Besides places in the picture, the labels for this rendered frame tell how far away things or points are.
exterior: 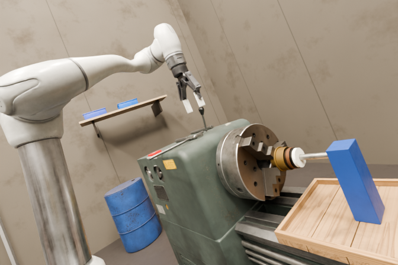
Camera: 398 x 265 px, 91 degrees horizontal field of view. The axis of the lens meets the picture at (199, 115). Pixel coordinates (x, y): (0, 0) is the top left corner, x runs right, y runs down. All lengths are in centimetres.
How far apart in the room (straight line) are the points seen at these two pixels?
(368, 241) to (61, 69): 89
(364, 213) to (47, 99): 89
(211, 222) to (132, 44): 404
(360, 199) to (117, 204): 279
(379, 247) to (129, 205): 275
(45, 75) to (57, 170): 27
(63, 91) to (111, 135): 332
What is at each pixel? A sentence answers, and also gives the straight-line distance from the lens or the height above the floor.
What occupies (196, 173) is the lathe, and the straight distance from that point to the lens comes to 83.
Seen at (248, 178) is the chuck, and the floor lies 106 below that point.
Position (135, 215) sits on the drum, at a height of 46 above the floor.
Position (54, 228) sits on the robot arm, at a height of 122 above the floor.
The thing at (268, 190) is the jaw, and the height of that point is 98.
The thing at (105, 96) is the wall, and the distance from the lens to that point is 403.
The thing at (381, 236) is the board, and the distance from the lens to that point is 75.
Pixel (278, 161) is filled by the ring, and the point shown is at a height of 109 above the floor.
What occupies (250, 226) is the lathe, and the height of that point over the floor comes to 86.
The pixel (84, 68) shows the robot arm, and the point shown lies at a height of 159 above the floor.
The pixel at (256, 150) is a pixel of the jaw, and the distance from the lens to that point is 78.
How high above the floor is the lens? 134
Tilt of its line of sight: 1 degrees up
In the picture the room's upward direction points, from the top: 23 degrees counter-clockwise
